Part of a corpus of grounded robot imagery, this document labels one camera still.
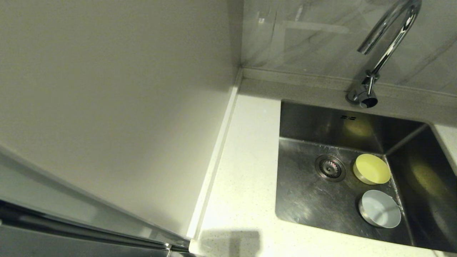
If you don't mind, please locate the stainless steel appliance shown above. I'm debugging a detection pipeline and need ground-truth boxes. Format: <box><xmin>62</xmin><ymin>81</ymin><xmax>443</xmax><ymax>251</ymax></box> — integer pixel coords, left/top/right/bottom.
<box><xmin>0</xmin><ymin>202</ymin><xmax>190</xmax><ymax>257</ymax></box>

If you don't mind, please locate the yellow bowl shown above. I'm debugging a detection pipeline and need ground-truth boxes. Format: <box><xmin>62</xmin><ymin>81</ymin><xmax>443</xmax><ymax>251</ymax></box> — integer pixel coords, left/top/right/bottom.
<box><xmin>353</xmin><ymin>154</ymin><xmax>391</xmax><ymax>185</ymax></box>

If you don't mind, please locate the round metal drain strainer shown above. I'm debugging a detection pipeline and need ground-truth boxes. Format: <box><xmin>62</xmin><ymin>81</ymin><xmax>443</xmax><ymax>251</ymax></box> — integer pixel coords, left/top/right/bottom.
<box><xmin>315</xmin><ymin>155</ymin><xmax>346</xmax><ymax>182</ymax></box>

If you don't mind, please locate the white cabinet side panel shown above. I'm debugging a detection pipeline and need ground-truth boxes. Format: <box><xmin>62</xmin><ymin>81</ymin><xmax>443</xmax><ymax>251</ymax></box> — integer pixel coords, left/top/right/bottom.
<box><xmin>0</xmin><ymin>0</ymin><xmax>244</xmax><ymax>247</ymax></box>

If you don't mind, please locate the stainless steel sink basin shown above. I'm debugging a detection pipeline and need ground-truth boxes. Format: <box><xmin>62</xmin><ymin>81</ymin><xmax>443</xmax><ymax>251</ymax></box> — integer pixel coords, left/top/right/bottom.
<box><xmin>275</xmin><ymin>100</ymin><xmax>457</xmax><ymax>253</ymax></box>

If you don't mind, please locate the pale blue bowl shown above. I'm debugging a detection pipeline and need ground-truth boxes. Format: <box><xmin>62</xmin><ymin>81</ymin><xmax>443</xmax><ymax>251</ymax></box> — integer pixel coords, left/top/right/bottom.
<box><xmin>358</xmin><ymin>190</ymin><xmax>402</xmax><ymax>228</ymax></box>

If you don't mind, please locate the chrome gooseneck faucet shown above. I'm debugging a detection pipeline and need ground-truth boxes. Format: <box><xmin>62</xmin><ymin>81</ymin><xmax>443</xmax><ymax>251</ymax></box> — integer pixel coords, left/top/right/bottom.
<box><xmin>346</xmin><ymin>0</ymin><xmax>423</xmax><ymax>109</ymax></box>

